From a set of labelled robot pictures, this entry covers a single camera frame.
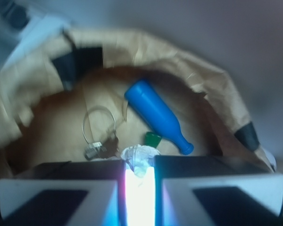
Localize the white paper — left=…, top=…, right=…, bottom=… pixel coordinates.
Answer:
left=120, top=144, right=161, bottom=178

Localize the wire key ring loop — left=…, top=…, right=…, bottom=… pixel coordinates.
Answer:
left=82, top=106, right=117, bottom=145

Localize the bunch of keys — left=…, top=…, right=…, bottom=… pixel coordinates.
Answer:
left=84, top=135, right=119, bottom=161

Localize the orange plastic toy carrot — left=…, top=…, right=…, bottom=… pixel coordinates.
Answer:
left=144, top=132, right=162, bottom=148

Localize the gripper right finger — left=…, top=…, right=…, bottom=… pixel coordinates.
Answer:
left=154, top=156, right=283, bottom=226

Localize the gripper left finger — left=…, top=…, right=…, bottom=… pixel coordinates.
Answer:
left=0, top=160, right=127, bottom=226

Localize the blue plastic toy bottle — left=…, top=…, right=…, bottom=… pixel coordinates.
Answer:
left=125, top=80, right=194, bottom=155

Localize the brown paper bag basket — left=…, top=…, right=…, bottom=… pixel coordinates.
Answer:
left=0, top=29, right=273, bottom=178

